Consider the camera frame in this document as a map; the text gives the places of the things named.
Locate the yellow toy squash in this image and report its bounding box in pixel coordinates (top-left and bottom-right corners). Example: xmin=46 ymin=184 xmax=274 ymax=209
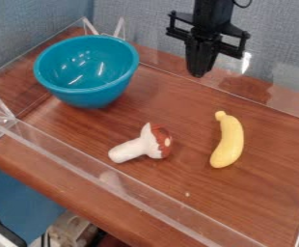
xmin=210 ymin=111 xmax=244 ymax=168

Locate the clear acrylic front barrier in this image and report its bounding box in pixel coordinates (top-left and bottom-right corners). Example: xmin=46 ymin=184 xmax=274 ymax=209
xmin=0 ymin=99 xmax=266 ymax=247

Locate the white object under table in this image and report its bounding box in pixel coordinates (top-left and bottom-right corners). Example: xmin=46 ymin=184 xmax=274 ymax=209
xmin=28 ymin=211 xmax=98 ymax=247

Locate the clear acrylic back barrier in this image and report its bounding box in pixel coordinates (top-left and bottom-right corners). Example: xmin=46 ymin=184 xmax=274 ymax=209
xmin=80 ymin=16 xmax=299 ymax=124

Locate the clear acrylic barrier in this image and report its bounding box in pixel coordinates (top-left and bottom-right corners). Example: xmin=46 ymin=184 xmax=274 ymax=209
xmin=0 ymin=99 xmax=266 ymax=247
xmin=80 ymin=16 xmax=299 ymax=124

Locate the blue plastic bowl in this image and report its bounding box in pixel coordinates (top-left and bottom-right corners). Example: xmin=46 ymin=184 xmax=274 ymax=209
xmin=34 ymin=36 xmax=139 ymax=108

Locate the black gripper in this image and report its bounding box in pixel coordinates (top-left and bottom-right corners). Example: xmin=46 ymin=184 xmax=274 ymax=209
xmin=167 ymin=0 xmax=250 ymax=77

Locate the toy mushroom red cap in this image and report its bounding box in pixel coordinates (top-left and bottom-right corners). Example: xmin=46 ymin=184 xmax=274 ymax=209
xmin=108 ymin=123 xmax=172 ymax=163

